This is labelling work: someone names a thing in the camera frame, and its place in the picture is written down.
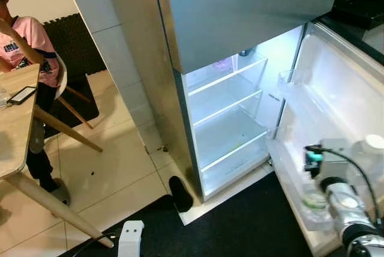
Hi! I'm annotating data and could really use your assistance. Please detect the clear fruit vegetable box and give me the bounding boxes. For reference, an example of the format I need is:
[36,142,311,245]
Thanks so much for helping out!
[200,134,271,198]

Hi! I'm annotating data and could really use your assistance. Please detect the clear glass jar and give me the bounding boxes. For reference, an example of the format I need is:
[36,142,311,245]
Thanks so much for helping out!
[300,185,328,217]

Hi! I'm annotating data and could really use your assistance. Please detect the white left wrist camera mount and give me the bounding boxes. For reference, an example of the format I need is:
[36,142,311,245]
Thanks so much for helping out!
[118,220,145,257]

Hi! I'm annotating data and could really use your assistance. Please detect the silver fridge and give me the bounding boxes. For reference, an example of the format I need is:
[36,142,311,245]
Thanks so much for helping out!
[102,0,346,202]

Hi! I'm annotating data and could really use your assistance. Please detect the large clear door bin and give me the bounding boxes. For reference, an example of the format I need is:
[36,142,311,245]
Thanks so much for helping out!
[267,137,337,232]

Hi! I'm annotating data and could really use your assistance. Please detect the white bottle with cap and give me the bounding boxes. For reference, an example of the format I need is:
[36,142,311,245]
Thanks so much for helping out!
[351,134,384,175]

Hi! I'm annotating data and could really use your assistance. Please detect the white chair with wooden legs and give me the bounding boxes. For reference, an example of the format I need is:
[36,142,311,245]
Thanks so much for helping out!
[36,53,95,130]

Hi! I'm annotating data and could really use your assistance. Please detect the plain black floor mat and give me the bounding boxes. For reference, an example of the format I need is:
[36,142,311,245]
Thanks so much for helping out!
[51,76,100,121]

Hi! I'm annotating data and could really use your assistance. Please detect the small clear door bin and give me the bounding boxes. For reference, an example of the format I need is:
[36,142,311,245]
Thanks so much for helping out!
[278,68,313,91]

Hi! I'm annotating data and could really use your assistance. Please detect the white-lined fridge door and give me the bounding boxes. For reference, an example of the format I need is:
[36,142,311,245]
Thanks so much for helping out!
[267,22,384,256]

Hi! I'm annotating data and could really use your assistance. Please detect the black textured foam mat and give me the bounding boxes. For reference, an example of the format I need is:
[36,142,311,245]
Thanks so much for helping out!
[43,13,107,77]

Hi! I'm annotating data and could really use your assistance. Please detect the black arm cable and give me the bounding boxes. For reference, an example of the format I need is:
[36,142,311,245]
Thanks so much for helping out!
[71,233,121,257]
[305,145,382,228]

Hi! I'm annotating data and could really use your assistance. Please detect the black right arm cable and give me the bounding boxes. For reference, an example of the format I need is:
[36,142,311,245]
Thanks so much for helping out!
[305,145,382,228]

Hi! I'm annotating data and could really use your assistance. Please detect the person in pink shirt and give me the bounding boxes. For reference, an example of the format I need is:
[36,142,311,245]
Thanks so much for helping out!
[0,0,71,207]

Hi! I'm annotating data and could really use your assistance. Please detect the light wooden table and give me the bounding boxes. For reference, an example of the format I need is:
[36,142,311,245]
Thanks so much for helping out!
[0,64,115,249]

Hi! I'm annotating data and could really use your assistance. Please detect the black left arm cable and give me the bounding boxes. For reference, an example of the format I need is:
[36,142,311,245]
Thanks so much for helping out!
[71,233,121,257]

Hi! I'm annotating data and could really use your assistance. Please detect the glass fridge shelf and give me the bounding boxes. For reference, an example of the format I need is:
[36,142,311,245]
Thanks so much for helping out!
[192,91,265,127]
[186,58,268,95]
[198,126,269,172]

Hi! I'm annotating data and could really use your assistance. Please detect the purple plastic bag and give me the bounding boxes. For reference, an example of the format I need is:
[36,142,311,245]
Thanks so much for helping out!
[213,58,233,71]

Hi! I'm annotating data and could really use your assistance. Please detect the black smartphone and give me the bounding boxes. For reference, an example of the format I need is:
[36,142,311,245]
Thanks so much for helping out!
[6,85,38,106]

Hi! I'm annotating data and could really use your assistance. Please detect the black slipper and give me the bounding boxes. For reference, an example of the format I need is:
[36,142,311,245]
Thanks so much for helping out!
[169,175,194,213]

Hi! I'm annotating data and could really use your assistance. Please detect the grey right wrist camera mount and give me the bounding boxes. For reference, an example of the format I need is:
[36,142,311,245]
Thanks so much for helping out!
[304,139,361,181]

